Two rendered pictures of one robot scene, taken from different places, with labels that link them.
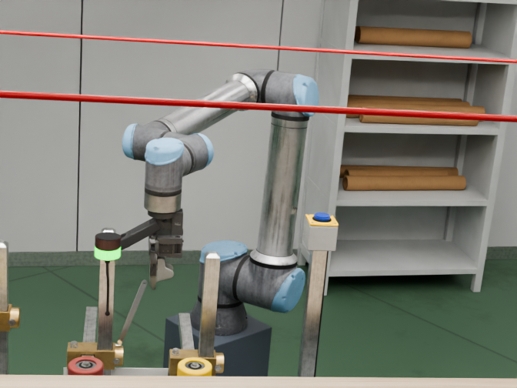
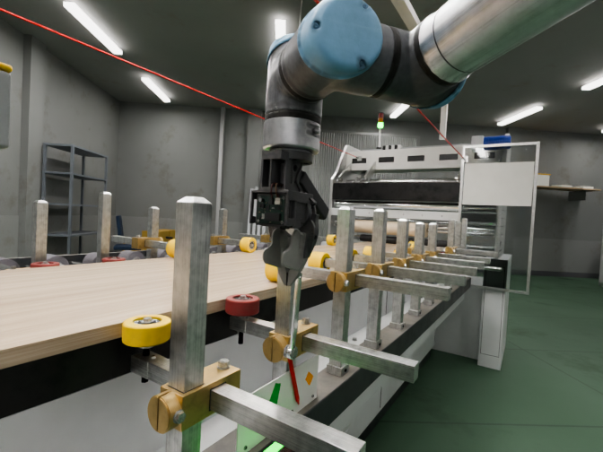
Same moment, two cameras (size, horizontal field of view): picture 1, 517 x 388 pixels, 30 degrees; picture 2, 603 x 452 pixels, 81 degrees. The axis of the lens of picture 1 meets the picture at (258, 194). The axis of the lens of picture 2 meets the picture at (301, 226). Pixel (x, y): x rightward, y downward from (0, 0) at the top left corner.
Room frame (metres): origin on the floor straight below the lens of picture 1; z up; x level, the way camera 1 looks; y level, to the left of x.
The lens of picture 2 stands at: (2.62, -0.18, 1.11)
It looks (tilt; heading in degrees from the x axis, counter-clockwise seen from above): 2 degrees down; 132
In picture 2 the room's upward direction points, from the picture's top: 3 degrees clockwise
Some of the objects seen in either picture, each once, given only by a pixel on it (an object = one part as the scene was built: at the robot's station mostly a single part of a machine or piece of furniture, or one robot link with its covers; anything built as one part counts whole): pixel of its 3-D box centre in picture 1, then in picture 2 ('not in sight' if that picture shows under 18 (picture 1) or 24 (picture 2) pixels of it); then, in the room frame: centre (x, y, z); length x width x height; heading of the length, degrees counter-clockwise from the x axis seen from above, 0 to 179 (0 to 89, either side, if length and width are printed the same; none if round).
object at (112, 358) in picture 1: (95, 356); (290, 340); (2.13, 0.37, 0.85); 0.14 x 0.06 x 0.05; 99
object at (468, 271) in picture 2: not in sight; (406, 263); (2.02, 1.13, 0.95); 0.50 x 0.04 x 0.04; 9
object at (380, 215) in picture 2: not in sight; (376, 282); (2.06, 0.84, 0.91); 0.04 x 0.04 x 0.48; 9
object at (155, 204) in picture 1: (162, 200); (292, 140); (2.23, 0.23, 1.23); 0.10 x 0.09 x 0.05; 9
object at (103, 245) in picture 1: (108, 241); not in sight; (2.09, 0.34, 1.17); 0.06 x 0.06 x 0.02
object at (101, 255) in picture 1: (107, 251); not in sight; (2.09, 0.34, 1.14); 0.06 x 0.06 x 0.02
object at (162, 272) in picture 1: (161, 274); (275, 256); (2.22, 0.22, 1.04); 0.06 x 0.03 x 0.09; 99
